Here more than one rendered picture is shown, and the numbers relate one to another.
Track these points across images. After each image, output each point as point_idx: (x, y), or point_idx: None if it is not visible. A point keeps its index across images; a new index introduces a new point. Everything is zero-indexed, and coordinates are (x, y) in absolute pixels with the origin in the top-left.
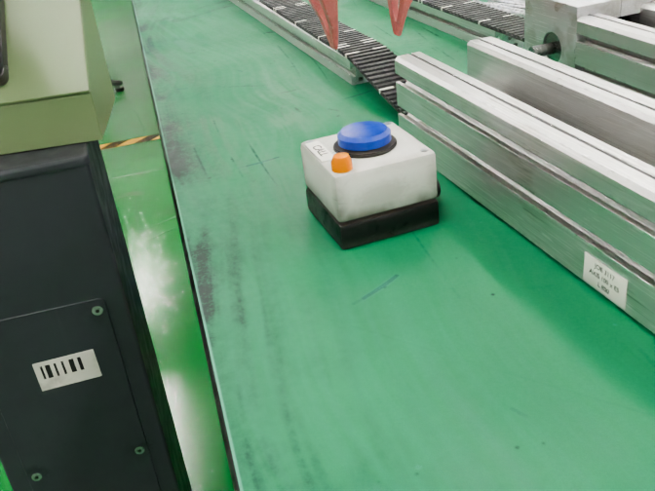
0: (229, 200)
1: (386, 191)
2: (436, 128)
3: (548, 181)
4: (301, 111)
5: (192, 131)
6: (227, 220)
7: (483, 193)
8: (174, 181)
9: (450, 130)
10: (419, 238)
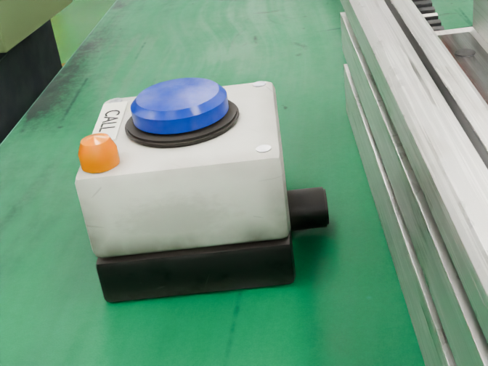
0: (48, 168)
1: (179, 216)
2: (362, 100)
3: (441, 277)
4: (258, 42)
5: (108, 54)
6: (13, 203)
7: (392, 240)
8: (17, 125)
9: (369, 110)
10: (241, 308)
